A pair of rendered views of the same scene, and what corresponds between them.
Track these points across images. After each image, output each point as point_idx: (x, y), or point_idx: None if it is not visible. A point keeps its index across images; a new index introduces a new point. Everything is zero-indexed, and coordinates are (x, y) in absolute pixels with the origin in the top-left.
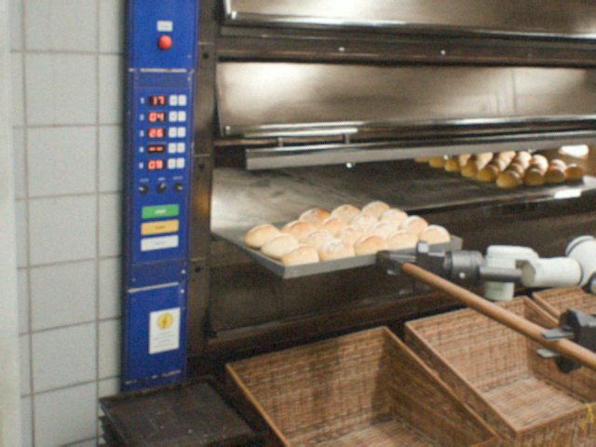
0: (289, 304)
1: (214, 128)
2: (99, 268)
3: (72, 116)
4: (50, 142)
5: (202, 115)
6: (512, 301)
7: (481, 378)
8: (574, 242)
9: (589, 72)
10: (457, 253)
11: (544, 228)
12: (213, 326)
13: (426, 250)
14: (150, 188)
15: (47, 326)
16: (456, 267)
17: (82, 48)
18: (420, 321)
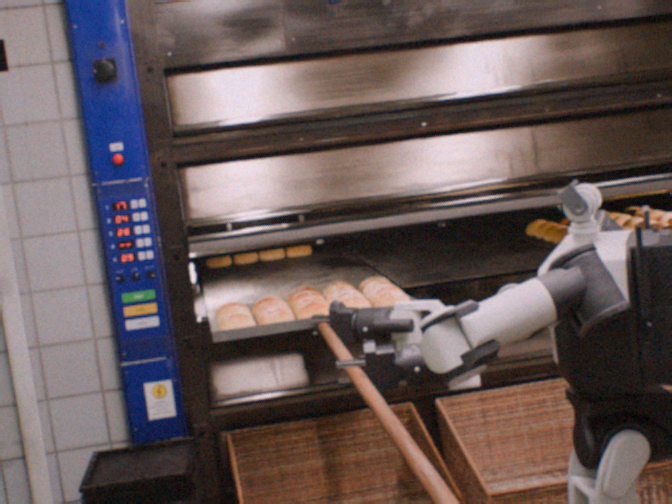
0: (290, 379)
1: (182, 222)
2: (97, 347)
3: (56, 226)
4: (42, 248)
5: (169, 213)
6: None
7: (566, 466)
8: (499, 291)
9: (653, 113)
10: (364, 309)
11: None
12: (210, 397)
13: (334, 309)
14: (126, 277)
15: (60, 395)
16: (359, 322)
17: (57, 174)
18: (455, 397)
